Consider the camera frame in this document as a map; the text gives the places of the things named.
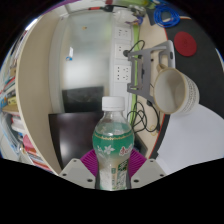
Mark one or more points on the large black computer monitor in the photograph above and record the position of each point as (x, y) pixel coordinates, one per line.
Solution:
(73, 140)

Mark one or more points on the white ceramic mug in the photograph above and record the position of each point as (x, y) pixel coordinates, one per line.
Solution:
(173, 91)

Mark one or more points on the white wall socket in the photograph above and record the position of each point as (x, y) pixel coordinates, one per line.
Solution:
(122, 74)
(122, 51)
(122, 33)

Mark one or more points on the white paper sheet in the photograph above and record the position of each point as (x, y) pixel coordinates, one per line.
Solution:
(193, 140)

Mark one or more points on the small white jar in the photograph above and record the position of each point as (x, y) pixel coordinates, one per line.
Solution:
(124, 16)

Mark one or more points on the dark blue flat pad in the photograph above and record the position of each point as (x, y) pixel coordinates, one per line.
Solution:
(150, 18)

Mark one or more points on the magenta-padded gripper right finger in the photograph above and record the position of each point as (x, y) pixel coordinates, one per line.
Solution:
(138, 163)

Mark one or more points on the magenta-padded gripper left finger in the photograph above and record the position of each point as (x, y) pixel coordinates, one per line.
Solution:
(88, 163)

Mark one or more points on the green-labelled clear drink bottle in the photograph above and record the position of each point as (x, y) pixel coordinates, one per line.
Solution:
(113, 143)

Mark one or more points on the flat round red coaster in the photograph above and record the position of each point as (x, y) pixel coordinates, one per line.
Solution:
(185, 43)

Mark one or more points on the grey metal laptop stand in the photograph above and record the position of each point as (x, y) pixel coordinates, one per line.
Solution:
(140, 63)

